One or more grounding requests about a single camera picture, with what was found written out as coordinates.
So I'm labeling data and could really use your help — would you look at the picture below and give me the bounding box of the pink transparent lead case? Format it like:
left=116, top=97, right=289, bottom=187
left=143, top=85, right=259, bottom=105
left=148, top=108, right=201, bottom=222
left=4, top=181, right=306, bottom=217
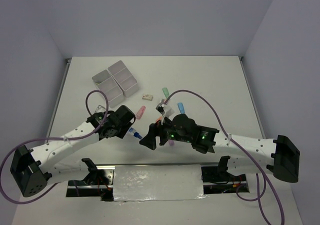
left=135, top=105, right=146, bottom=120

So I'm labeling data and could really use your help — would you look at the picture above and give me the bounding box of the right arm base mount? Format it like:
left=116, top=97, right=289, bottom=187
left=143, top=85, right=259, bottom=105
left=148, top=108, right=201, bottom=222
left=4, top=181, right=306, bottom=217
left=201, top=156, right=249, bottom=195

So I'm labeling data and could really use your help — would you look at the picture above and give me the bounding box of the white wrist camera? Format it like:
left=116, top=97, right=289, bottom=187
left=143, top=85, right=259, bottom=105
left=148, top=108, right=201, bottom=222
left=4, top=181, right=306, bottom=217
left=94, top=105, right=106, bottom=117
left=155, top=102, right=175, bottom=124

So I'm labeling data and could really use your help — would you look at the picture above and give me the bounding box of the blue transparent case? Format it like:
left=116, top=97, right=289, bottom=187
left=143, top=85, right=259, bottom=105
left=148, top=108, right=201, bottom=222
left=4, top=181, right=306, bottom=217
left=177, top=102, right=186, bottom=114

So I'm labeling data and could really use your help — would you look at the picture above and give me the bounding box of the clear bottle blue cap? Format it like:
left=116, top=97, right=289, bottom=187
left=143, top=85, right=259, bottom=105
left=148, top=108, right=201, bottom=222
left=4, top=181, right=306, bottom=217
left=127, top=127, right=143, bottom=140

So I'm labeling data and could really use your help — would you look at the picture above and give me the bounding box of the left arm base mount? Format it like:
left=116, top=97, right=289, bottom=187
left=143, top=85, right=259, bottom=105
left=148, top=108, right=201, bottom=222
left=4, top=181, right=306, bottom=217
left=66, top=158, right=115, bottom=202

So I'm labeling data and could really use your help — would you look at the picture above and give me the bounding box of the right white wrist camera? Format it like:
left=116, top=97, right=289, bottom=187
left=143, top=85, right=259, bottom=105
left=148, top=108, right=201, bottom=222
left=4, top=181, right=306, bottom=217
left=155, top=102, right=175, bottom=124

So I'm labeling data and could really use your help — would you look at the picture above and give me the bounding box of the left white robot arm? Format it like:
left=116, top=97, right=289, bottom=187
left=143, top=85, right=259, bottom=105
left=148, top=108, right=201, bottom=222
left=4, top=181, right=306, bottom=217
left=10, top=105, right=136, bottom=198

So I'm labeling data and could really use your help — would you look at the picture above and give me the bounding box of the green transparent case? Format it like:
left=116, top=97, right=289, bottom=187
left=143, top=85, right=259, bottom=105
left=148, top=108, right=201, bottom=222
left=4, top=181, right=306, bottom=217
left=162, top=87, right=170, bottom=99

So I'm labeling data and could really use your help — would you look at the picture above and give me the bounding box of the right white divided container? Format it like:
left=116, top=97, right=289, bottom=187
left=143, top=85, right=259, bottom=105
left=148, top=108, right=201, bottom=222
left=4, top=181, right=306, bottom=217
left=107, top=60, right=139, bottom=98

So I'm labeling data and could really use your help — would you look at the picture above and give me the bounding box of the purple pink highlighter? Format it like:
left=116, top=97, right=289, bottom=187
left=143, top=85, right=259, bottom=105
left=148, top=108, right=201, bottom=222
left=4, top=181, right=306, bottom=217
left=168, top=140, right=175, bottom=146

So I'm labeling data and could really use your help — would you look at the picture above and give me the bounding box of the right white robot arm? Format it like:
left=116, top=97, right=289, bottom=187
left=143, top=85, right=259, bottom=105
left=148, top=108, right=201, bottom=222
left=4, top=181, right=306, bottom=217
left=139, top=114, right=300, bottom=183

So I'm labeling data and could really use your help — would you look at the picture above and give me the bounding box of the left white divided container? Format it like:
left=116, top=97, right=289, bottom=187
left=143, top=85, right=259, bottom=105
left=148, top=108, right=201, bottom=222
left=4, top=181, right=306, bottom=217
left=91, top=69, right=125, bottom=108

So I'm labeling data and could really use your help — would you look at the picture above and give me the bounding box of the white divided container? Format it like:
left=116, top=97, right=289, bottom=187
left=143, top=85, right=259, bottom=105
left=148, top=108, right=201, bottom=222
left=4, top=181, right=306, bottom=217
left=91, top=69, right=125, bottom=108
left=107, top=60, right=139, bottom=98

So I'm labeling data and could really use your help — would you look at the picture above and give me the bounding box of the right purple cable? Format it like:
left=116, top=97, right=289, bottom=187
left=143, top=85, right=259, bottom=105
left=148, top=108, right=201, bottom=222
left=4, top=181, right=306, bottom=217
left=163, top=89, right=286, bottom=225

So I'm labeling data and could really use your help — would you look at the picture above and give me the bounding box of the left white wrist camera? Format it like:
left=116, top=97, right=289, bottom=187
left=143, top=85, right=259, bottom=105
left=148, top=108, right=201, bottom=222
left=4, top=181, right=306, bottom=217
left=94, top=105, right=106, bottom=117

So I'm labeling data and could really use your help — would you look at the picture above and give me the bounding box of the staples box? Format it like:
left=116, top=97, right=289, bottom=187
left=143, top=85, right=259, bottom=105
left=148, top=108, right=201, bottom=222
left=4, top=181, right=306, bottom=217
left=141, top=93, right=153, bottom=101

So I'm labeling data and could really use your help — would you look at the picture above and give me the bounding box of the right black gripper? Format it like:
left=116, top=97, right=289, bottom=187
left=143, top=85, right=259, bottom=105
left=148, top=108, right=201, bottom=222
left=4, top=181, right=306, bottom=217
left=139, top=113, right=192, bottom=150

